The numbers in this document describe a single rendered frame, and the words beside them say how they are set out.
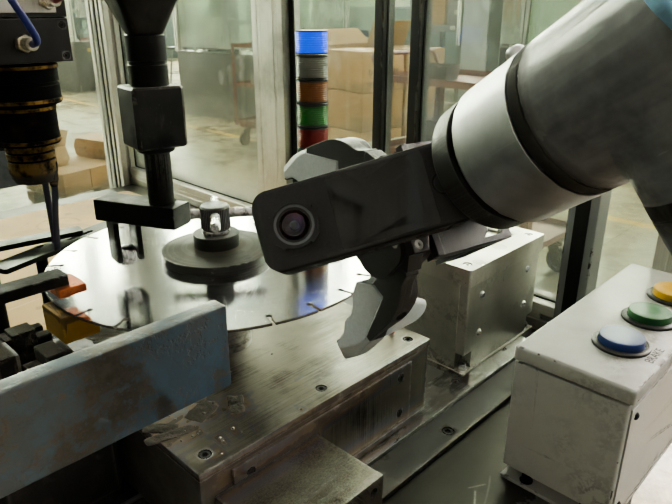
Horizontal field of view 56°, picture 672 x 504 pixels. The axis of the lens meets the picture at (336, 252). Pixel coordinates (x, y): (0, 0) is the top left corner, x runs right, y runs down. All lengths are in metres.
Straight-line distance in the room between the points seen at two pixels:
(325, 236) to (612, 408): 0.34
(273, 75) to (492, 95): 0.95
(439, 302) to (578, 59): 0.56
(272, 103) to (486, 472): 0.80
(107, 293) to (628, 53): 0.47
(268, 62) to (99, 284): 0.72
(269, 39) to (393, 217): 0.92
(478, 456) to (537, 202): 0.45
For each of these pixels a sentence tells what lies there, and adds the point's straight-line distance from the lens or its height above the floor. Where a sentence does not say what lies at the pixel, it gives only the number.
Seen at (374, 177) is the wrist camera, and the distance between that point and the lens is 0.33.
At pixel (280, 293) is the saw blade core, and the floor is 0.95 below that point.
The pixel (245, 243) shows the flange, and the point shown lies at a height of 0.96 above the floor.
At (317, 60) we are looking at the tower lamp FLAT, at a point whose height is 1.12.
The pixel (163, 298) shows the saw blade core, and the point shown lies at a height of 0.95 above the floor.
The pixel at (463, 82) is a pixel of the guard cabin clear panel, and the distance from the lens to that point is 0.97.
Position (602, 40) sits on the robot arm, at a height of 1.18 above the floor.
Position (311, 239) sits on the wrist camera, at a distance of 0.32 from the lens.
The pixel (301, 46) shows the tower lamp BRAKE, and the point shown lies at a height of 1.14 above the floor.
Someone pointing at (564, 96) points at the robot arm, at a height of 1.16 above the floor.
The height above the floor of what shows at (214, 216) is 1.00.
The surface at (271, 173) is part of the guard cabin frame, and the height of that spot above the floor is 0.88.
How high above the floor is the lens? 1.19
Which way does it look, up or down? 21 degrees down
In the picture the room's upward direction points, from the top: straight up
